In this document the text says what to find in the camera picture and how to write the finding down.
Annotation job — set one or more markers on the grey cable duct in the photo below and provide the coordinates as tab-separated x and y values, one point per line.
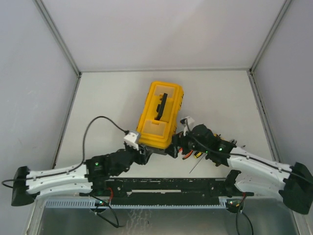
211	203

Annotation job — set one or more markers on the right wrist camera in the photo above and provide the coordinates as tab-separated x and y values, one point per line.
187	121

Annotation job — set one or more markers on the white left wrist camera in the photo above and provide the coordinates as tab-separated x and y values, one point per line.
131	139

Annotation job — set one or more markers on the orange needle nose pliers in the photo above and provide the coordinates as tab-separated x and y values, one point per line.
186	156

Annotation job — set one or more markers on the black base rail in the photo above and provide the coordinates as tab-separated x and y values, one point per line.
215	187

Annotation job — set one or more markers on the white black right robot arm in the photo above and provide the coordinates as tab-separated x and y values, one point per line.
291	184

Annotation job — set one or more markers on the yellow black plastic toolbox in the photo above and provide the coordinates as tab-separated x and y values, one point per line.
158	121

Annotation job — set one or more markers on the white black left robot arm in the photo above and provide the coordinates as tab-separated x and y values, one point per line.
89	176

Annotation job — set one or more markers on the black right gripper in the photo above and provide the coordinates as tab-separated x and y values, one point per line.
176	143

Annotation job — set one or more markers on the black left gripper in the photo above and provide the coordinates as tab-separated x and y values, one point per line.
143	152

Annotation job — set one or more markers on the black orange long screwdriver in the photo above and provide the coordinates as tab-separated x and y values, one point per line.
197	154

